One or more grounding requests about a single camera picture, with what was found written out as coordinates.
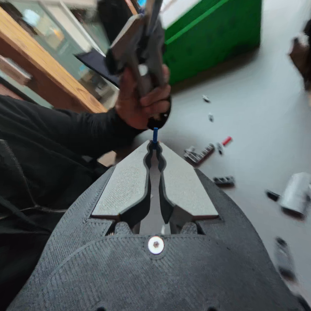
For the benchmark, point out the small white black lego piece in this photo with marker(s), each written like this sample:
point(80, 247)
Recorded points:
point(220, 148)

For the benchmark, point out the wooden beam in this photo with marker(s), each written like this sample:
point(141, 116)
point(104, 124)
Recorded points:
point(48, 70)

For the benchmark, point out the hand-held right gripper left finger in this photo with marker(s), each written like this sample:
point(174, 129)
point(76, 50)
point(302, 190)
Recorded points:
point(124, 187)

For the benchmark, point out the grey cylinder lego piece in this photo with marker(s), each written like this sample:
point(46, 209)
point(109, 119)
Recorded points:
point(295, 194)

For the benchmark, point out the long dark lego beam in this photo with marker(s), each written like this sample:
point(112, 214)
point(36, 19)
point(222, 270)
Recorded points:
point(284, 260)

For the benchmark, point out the dark grey lego beam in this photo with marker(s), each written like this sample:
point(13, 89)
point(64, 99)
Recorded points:
point(224, 180)

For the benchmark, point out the person's left hand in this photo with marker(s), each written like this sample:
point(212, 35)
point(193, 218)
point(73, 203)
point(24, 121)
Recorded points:
point(132, 107)

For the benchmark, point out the green plastic bin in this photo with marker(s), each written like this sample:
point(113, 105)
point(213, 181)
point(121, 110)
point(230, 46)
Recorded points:
point(213, 41)

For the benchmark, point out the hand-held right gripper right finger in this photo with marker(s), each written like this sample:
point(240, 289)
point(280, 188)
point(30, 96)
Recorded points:
point(184, 189)

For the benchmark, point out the small red lego piece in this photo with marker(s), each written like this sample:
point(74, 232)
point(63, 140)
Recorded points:
point(227, 141)

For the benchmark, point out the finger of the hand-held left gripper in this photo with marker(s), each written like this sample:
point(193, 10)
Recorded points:
point(155, 36)
point(128, 38)

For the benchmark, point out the black cardboard box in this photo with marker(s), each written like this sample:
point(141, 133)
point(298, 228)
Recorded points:
point(302, 55)

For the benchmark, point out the person's left forearm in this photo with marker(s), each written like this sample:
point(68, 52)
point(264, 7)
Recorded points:
point(73, 126)

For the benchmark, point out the small grey lego pin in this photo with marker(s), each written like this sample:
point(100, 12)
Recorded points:
point(211, 117)
point(206, 98)

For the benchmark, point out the blue lego pin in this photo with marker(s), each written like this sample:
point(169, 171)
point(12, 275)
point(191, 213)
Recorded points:
point(155, 134)

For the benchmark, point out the black office chair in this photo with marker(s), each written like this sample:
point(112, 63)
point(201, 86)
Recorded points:
point(97, 65)

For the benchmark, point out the grey lego beam assembly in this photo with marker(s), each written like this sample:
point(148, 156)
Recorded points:
point(199, 154)

